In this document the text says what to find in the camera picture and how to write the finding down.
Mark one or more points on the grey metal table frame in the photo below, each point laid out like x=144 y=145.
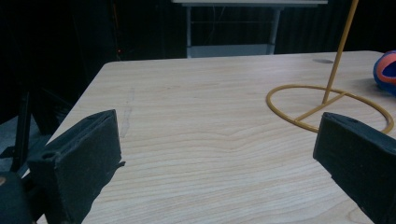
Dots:
x=230 y=49

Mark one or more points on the blue and orange object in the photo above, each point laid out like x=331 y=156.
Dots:
x=386 y=72

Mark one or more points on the black metal stand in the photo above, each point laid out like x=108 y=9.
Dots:
x=23 y=130

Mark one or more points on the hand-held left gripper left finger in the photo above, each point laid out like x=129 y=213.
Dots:
x=77 y=155

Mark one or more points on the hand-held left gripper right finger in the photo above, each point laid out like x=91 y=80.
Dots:
x=361 y=155

